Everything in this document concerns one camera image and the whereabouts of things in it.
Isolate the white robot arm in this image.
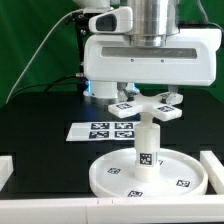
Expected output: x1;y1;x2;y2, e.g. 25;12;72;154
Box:
73;0;222;103

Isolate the white cross-shaped table base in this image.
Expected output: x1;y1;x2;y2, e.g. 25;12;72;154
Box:
108;92;183;121

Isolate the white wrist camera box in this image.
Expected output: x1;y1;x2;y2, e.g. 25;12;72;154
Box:
88;6;133;34

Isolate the white marker sheet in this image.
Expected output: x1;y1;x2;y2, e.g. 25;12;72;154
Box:
66;121;137;142

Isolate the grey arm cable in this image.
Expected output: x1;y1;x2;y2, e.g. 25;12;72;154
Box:
196;0;224;34

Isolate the black camera stand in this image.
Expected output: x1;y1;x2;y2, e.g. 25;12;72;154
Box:
64;9;95;77

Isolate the white round table top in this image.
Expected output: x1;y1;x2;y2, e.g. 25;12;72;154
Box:
89;148;208;197

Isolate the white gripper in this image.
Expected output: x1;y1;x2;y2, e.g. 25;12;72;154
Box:
84;29;221;104

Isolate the black cable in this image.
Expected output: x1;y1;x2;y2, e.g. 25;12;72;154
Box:
6;74;90;104

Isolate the white cable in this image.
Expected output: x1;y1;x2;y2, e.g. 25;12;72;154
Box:
5;9;84;104

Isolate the white U-shaped border frame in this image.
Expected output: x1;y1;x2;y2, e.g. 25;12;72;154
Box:
0;151;224;224

